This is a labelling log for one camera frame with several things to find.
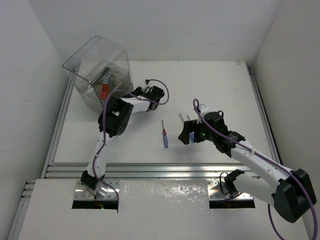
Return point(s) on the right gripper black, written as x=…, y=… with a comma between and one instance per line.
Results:
x=190, y=126

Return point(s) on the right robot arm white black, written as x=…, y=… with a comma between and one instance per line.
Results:
x=289, y=191

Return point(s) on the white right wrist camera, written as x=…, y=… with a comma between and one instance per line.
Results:
x=204, y=109

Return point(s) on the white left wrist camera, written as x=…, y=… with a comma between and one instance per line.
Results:
x=147, y=89

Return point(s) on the red handled adjustable wrench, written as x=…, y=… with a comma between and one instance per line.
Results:
x=104, y=87

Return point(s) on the black handled adjustable wrench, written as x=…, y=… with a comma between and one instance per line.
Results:
x=106, y=72

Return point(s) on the aluminium frame rail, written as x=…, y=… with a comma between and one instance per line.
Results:
x=164, y=192

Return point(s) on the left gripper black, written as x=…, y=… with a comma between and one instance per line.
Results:
x=155, y=95

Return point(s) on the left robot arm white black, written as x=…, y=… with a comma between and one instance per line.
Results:
x=113, y=121

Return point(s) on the clear stacked plastic container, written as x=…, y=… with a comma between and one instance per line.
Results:
x=100, y=80

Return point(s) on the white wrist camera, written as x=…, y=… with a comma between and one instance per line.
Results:
x=204, y=109
x=147, y=89

